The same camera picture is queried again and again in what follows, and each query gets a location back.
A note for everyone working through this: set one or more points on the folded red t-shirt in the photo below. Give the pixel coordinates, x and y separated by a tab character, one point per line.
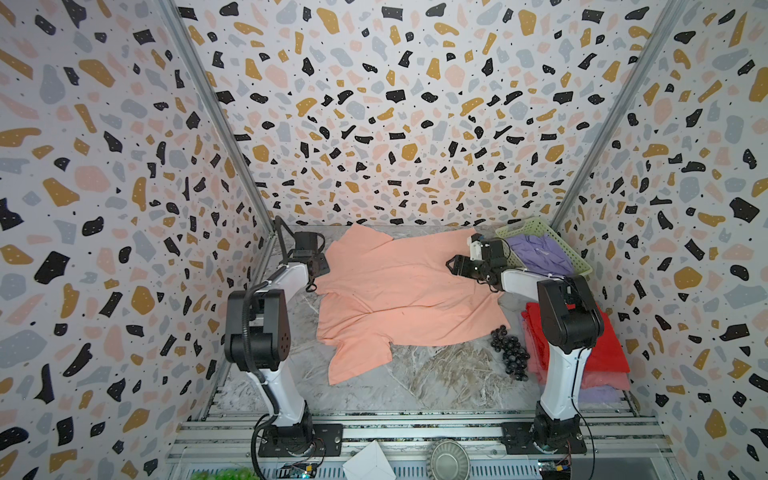
606	356

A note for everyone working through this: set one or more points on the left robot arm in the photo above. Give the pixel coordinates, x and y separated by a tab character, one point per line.
258	338

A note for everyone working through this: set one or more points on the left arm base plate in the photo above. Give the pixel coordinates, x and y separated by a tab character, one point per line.
301	441

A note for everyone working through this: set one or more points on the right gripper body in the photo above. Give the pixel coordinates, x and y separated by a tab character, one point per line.
468	266

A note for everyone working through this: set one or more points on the grey ribbed plate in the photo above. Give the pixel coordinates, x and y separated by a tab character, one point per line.
448	460

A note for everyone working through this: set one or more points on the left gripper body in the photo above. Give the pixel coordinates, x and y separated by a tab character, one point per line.
319	261

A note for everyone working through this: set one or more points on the pink graphic t-shirt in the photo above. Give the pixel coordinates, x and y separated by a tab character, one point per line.
381	291

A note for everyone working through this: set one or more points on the green plastic basket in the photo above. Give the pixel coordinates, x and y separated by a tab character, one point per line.
538	227

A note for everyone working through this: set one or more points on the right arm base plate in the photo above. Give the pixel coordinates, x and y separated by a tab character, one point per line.
543	437

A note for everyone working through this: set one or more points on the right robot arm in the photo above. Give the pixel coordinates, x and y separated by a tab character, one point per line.
571	323

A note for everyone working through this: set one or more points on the purple t-shirt in basket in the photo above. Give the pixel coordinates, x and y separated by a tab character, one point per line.
541	255

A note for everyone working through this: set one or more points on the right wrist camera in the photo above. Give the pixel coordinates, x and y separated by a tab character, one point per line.
475	243

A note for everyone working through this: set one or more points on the folded lilac t-shirt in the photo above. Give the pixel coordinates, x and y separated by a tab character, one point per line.
600	395

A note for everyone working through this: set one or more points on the circuit board with wires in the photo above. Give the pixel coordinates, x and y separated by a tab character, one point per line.
300	470

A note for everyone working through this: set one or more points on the aluminium rail frame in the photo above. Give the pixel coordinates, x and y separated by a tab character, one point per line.
617	446

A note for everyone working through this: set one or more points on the green artificial grass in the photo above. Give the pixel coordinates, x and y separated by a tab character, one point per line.
225	474

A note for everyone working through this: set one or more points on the black grape bunch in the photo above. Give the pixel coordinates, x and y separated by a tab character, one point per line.
514	355

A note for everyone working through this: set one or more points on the white paper sheet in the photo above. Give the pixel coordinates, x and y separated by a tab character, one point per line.
370	463

